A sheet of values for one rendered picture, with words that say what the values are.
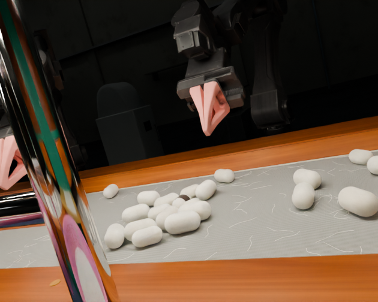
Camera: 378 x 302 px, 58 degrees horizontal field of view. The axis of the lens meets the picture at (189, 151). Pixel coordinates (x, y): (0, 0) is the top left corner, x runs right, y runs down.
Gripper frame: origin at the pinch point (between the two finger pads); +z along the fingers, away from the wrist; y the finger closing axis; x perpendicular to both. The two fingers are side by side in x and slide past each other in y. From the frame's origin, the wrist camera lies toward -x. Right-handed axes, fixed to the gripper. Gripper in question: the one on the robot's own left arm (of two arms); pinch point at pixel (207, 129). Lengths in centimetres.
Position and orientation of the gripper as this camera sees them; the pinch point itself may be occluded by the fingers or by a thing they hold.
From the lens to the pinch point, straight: 52.7
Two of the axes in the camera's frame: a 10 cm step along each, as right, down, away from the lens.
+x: 4.3, 5.7, 7.1
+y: 9.0, -1.7, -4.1
